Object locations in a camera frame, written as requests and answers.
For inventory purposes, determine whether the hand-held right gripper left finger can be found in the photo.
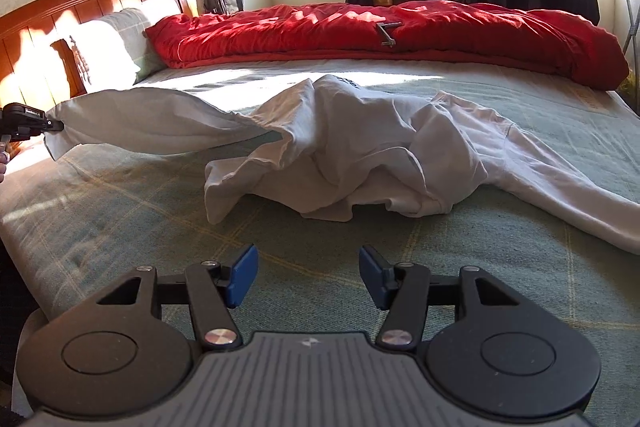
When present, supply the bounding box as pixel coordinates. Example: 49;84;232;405
97;243;260;350

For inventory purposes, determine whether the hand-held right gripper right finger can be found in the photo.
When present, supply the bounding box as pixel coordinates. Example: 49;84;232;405
359;244;521;350

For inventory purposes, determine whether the white long-sleeve printed shirt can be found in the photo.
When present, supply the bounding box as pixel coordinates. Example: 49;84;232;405
44;74;640;255

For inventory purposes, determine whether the light plaid pillow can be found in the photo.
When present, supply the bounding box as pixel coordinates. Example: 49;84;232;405
50;7;183;95

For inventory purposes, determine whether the bed with green plaid sheet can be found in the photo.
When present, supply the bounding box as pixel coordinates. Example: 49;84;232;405
0;57;640;408

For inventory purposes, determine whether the wooden headboard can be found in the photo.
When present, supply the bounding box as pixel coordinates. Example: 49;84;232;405
0;0;193;158

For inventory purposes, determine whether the metal clamp tool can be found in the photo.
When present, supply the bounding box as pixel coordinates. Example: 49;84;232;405
376;21;403;48

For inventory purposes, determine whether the red quilt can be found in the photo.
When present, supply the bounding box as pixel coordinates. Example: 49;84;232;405
145;1;630;90

